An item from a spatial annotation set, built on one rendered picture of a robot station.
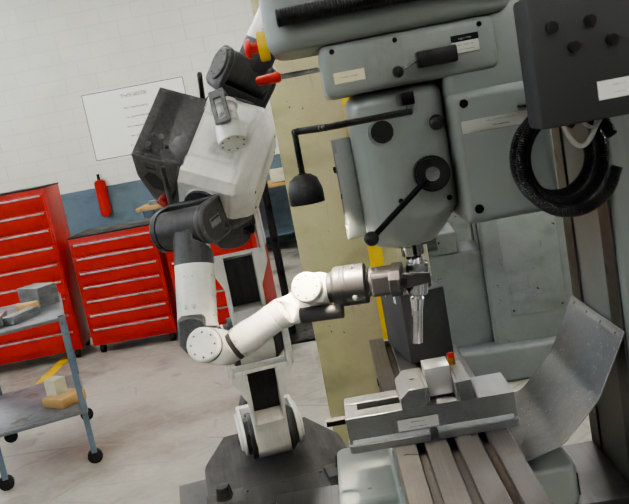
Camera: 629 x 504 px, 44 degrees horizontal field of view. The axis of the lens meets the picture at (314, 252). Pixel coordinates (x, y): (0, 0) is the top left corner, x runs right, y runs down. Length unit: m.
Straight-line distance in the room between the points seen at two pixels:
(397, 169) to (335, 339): 2.02
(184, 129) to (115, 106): 9.08
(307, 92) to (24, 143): 8.28
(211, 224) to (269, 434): 0.85
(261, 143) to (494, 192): 0.61
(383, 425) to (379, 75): 0.70
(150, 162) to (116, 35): 9.15
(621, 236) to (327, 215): 1.97
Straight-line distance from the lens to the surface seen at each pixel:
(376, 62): 1.51
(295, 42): 1.51
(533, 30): 1.31
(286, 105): 3.35
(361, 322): 3.47
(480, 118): 1.54
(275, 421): 2.37
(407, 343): 2.06
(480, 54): 1.54
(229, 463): 2.61
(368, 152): 1.54
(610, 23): 1.35
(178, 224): 1.77
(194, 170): 1.83
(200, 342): 1.70
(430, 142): 1.55
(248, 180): 1.84
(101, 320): 6.68
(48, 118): 11.22
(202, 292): 1.74
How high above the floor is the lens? 1.60
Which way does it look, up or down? 10 degrees down
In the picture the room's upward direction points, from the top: 11 degrees counter-clockwise
